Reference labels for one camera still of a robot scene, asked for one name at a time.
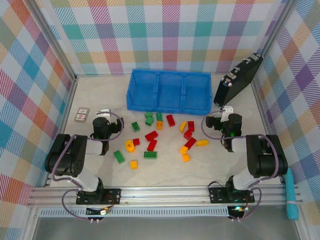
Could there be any grey slotted cable duct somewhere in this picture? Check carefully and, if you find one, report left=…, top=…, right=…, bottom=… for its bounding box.
left=39, top=207, right=230, bottom=219

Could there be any long aluminium base rail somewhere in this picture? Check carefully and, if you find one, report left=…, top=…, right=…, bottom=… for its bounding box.
left=26, top=185, right=304, bottom=208

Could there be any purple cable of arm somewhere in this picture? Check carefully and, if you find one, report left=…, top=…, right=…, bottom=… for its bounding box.
left=201, top=107, right=282, bottom=222
left=51, top=111, right=125, bottom=221

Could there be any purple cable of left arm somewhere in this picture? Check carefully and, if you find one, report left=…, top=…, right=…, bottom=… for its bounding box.
left=51, top=111, right=125, bottom=221

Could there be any round yellow lego red dot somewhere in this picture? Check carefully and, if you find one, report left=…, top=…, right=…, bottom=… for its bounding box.
left=124, top=139, right=136, bottom=153

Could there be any teal cylinder with white band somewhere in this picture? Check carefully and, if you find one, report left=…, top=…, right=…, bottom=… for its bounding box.
left=284, top=167, right=300, bottom=221

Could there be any aluminium frame post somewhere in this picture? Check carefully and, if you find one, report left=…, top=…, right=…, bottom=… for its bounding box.
left=29, top=0, right=78, bottom=81
left=257, top=0, right=300, bottom=57

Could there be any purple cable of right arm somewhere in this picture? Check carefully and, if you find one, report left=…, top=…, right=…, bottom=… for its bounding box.
left=201, top=107, right=282, bottom=222

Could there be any small playing card box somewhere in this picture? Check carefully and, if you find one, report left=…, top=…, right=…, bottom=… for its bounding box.
left=74, top=107, right=90, bottom=123

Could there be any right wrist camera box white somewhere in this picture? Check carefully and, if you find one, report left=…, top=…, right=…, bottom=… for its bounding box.
left=221, top=105, right=235, bottom=122

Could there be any black hard case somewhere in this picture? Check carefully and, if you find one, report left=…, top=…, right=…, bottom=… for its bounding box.
left=213, top=52, right=265, bottom=108

